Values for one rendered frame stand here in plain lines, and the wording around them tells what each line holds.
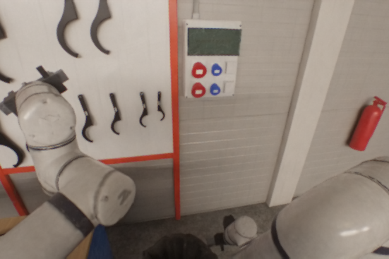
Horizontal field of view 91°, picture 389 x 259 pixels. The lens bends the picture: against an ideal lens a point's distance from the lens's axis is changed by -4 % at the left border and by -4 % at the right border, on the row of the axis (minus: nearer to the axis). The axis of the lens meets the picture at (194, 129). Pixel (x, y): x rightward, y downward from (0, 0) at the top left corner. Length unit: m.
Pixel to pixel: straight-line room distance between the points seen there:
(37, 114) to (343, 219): 0.50
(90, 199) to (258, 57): 1.61
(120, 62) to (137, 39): 0.19
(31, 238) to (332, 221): 0.42
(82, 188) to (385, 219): 0.45
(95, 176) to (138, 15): 1.26
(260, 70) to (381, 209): 1.53
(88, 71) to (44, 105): 1.19
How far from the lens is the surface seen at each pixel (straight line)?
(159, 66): 1.53
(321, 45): 2.00
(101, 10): 1.49
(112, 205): 0.37
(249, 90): 1.81
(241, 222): 0.90
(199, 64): 1.39
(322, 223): 0.37
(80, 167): 0.41
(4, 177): 2.23
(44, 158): 0.47
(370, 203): 0.39
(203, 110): 1.72
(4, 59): 1.77
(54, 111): 0.42
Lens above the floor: 1.89
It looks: 27 degrees down
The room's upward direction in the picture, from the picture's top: 1 degrees clockwise
